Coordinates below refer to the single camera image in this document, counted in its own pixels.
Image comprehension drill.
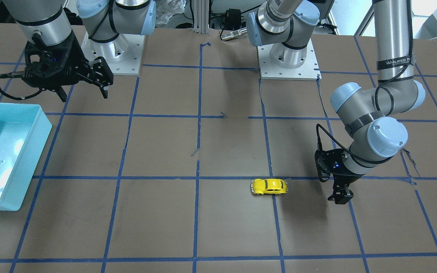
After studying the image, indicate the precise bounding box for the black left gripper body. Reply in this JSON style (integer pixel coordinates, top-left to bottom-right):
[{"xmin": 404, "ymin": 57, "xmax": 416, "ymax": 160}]
[{"xmin": 314, "ymin": 149, "xmax": 359, "ymax": 182}]

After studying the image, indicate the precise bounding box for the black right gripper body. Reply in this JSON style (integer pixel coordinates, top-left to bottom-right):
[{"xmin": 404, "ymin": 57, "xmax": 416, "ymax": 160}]
[{"xmin": 22, "ymin": 32, "xmax": 90, "ymax": 90}]

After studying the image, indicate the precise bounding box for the yellow toy beetle car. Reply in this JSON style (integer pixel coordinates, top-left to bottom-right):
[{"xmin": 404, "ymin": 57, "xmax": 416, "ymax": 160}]
[{"xmin": 250, "ymin": 178, "xmax": 288, "ymax": 195}]

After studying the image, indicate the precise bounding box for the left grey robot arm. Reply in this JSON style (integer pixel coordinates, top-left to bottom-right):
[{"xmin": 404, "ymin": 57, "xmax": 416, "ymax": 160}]
[{"xmin": 246, "ymin": 0, "xmax": 426, "ymax": 204}]

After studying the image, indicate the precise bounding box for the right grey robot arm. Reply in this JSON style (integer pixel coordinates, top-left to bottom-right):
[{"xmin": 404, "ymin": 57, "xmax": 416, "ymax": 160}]
[{"xmin": 0, "ymin": 0, "xmax": 157, "ymax": 102}]

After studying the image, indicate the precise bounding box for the light blue plastic bin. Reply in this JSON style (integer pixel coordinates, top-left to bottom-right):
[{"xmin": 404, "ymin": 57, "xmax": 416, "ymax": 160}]
[{"xmin": 0, "ymin": 103, "xmax": 52, "ymax": 211}]

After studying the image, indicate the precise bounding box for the black power adapter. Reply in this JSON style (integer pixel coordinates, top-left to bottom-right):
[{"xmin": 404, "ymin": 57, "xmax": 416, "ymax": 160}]
[{"xmin": 224, "ymin": 9, "xmax": 242, "ymax": 30}]

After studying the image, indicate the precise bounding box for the silver metal connector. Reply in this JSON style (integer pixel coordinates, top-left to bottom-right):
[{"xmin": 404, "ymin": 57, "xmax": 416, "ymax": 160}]
[{"xmin": 220, "ymin": 27, "xmax": 247, "ymax": 42}]

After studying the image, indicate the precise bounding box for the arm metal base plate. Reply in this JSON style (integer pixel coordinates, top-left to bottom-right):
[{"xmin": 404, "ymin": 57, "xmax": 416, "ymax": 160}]
[
  {"xmin": 81, "ymin": 33, "xmax": 147, "ymax": 76},
  {"xmin": 257, "ymin": 40, "xmax": 322, "ymax": 81}
]

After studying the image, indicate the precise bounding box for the aluminium frame post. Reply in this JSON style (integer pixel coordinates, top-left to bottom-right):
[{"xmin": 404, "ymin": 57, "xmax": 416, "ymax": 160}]
[{"xmin": 190, "ymin": 0, "xmax": 211, "ymax": 36}]

